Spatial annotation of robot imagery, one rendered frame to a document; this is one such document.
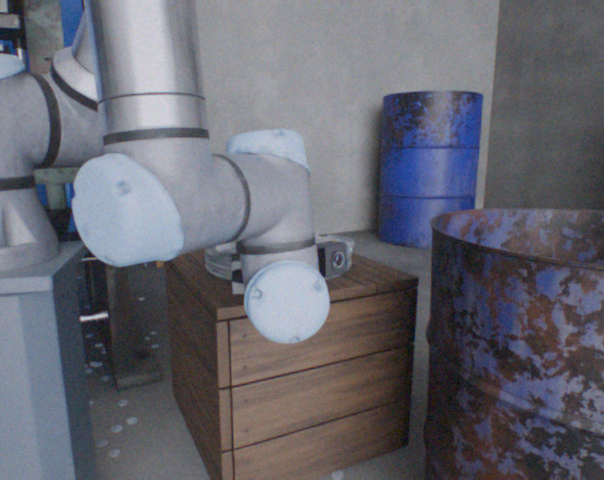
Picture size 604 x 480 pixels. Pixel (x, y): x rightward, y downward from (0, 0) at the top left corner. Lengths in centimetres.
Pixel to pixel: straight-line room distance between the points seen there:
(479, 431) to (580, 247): 41
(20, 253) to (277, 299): 30
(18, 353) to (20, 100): 28
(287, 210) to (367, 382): 52
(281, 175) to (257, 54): 246
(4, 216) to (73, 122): 14
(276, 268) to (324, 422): 50
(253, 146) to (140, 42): 13
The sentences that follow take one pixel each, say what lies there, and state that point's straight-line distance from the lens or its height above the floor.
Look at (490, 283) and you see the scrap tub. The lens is 52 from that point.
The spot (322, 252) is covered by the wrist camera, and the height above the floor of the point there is 44.
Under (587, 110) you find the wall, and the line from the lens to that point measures 366.
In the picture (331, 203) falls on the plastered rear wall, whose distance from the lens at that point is 307.
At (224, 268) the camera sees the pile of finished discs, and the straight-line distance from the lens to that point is 81.
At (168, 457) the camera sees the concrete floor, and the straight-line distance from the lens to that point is 98.
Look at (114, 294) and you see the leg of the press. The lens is 116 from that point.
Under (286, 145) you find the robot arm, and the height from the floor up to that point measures 58.
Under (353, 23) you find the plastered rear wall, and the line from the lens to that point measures 323.
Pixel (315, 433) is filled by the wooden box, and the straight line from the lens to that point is 85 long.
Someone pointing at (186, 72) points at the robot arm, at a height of 63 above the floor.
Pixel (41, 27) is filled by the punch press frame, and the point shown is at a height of 92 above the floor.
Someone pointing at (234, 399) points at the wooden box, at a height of 20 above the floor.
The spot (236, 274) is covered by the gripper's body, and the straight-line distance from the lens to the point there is 56.
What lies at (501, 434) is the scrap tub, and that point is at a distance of 58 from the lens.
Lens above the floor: 58
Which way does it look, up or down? 12 degrees down
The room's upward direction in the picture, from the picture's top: straight up
